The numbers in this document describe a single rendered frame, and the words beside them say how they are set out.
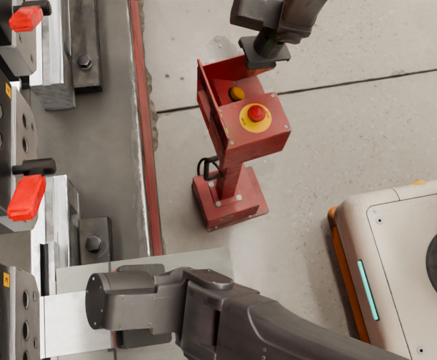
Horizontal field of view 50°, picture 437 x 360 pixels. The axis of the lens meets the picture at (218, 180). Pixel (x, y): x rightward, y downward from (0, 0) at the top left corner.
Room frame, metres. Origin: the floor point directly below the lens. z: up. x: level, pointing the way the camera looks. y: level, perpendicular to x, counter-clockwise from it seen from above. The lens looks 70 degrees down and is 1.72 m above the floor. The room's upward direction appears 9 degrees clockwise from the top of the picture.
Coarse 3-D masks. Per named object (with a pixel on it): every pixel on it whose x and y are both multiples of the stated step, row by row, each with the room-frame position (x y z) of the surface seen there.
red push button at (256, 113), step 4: (252, 108) 0.50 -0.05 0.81; (256, 108) 0.50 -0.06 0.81; (260, 108) 0.50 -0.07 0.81; (248, 112) 0.49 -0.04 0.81; (252, 112) 0.49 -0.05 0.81; (256, 112) 0.49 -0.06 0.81; (260, 112) 0.49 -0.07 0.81; (264, 112) 0.49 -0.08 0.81; (248, 116) 0.48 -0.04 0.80; (252, 116) 0.48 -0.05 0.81; (256, 116) 0.48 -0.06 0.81; (260, 116) 0.48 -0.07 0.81; (264, 116) 0.48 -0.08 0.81; (252, 120) 0.47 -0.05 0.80; (256, 120) 0.47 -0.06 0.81; (260, 120) 0.47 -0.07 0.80
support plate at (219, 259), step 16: (160, 256) 0.12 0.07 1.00; (176, 256) 0.12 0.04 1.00; (192, 256) 0.13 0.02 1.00; (208, 256) 0.13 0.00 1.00; (224, 256) 0.13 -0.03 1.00; (64, 272) 0.07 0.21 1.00; (80, 272) 0.08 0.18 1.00; (96, 272) 0.08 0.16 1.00; (224, 272) 0.11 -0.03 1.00; (64, 288) 0.05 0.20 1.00; (80, 288) 0.05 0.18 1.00; (96, 352) -0.03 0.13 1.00; (112, 352) -0.03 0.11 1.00; (128, 352) -0.02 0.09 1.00; (144, 352) -0.02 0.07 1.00; (160, 352) -0.02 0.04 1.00; (176, 352) -0.01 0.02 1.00
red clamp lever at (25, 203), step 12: (12, 168) 0.14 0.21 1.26; (24, 168) 0.14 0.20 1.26; (36, 168) 0.14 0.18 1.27; (48, 168) 0.15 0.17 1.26; (24, 180) 0.12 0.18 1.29; (36, 180) 0.12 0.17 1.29; (24, 192) 0.11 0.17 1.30; (36, 192) 0.11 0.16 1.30; (12, 204) 0.09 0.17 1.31; (24, 204) 0.09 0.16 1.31; (36, 204) 0.10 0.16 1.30; (12, 216) 0.08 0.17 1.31; (24, 216) 0.08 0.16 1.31
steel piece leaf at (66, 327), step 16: (48, 304) 0.02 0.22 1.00; (64, 304) 0.03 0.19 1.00; (80, 304) 0.03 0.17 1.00; (48, 320) 0.00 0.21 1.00; (64, 320) 0.01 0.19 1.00; (80, 320) 0.01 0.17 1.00; (48, 336) -0.02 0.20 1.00; (64, 336) -0.02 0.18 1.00; (80, 336) -0.01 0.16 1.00; (96, 336) -0.01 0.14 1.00; (112, 336) -0.01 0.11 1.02; (48, 352) -0.04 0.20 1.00; (64, 352) -0.04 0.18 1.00; (80, 352) -0.03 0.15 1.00
